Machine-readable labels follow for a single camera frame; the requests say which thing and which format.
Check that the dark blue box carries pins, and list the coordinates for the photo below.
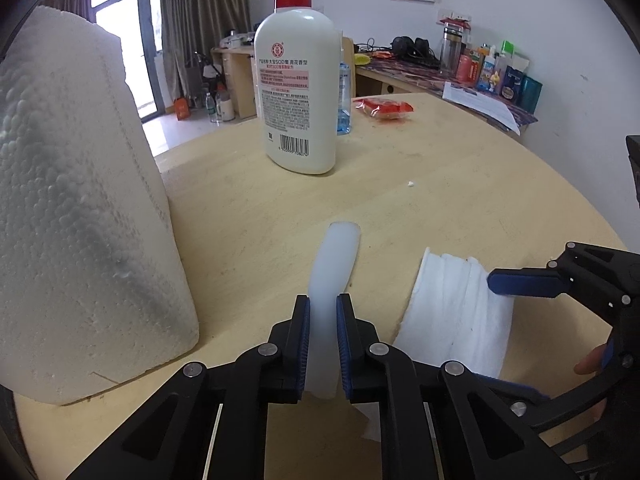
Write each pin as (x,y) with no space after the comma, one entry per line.
(512,85)

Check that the black headphones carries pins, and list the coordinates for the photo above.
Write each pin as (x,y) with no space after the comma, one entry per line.
(410,46)

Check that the white printed paper sheet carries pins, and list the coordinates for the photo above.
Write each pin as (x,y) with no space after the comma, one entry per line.
(480,105)

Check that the orange bag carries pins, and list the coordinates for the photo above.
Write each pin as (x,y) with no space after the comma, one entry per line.
(182,109)

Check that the white lotion pump bottle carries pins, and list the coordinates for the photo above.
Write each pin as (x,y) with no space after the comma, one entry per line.
(295,125)

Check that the red snack packet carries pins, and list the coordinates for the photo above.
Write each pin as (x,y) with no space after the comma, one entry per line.
(385,108)

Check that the wooden desk with drawers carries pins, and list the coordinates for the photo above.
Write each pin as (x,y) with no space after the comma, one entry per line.
(240,85)

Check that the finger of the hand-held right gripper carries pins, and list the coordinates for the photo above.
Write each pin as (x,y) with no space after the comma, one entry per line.
(525,282)
(520,390)

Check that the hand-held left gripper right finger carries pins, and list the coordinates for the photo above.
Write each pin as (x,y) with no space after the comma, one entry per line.
(344,350)

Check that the clear water bottle red lid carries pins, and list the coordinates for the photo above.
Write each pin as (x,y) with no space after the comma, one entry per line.
(452,50)

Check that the white foam box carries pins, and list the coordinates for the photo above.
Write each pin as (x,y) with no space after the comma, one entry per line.
(75,210)

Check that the white tissue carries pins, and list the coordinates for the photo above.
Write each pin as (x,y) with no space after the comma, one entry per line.
(450,310)

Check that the teal box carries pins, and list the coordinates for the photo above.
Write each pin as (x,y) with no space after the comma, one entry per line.
(531,95)

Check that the light wooden desk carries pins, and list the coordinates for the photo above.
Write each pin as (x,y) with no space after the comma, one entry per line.
(395,84)

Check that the white bottle green cap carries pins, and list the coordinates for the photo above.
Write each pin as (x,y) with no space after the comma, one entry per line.
(507,55)

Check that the person's right hand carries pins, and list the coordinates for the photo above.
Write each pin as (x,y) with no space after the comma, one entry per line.
(592,361)

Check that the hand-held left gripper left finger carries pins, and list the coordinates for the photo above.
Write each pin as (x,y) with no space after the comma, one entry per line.
(304,355)

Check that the white wall socket strip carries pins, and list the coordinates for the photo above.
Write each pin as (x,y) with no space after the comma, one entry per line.
(456,14)

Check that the white silicone strip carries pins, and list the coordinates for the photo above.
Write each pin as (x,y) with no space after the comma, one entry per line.
(330,270)

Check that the clear blue bottle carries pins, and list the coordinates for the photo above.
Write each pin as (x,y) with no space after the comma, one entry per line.
(345,110)

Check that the glass balcony door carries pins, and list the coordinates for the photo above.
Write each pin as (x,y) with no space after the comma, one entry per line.
(141,50)

